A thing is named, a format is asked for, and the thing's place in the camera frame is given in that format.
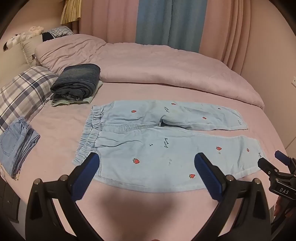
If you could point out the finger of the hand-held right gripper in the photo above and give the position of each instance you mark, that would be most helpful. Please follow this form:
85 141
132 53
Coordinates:
268 168
281 156

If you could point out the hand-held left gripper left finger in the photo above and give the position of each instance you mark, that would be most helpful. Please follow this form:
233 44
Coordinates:
85 176

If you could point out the pink bed sheet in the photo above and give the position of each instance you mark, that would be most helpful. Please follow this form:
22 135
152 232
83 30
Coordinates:
57 129

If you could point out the folded dark blue jeans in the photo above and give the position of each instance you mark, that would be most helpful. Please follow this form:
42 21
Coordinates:
76 81

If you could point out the small plaid pillow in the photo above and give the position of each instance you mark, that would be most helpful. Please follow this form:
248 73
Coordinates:
61 31

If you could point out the blue curtain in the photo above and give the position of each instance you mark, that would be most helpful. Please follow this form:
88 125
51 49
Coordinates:
171 20

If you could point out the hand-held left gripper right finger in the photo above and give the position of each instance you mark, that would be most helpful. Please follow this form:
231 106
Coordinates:
208 176

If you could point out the pink duvet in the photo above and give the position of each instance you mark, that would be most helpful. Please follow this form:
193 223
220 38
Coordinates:
161 67

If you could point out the black and white plush toy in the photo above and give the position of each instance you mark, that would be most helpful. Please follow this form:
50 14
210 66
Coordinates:
12 41

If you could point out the white wall socket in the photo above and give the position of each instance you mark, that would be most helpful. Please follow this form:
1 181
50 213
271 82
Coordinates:
294 83

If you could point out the dark blue cloth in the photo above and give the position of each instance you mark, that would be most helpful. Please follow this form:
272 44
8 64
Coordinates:
47 37

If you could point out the white pillow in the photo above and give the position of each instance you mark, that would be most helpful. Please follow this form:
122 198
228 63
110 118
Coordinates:
29 49

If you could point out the dark cabinet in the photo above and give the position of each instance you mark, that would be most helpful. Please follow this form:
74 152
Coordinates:
9 201

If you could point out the light blue strawberry pants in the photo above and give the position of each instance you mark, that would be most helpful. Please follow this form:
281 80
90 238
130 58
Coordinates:
161 150

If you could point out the pink curtain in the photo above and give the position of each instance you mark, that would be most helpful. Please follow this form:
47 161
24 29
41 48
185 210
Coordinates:
226 27
108 18

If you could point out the yellow pleated fabric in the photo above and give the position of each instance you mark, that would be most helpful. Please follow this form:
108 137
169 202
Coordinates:
70 11

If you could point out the cream headboard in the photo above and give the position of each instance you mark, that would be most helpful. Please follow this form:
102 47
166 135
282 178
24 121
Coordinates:
11 64

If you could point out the folded pale green garment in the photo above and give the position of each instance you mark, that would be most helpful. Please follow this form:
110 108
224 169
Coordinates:
91 97

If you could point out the large plaid pillow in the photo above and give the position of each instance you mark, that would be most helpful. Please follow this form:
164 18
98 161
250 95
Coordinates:
25 90

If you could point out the folded light blue jeans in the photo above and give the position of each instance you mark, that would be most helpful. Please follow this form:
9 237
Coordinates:
13 148

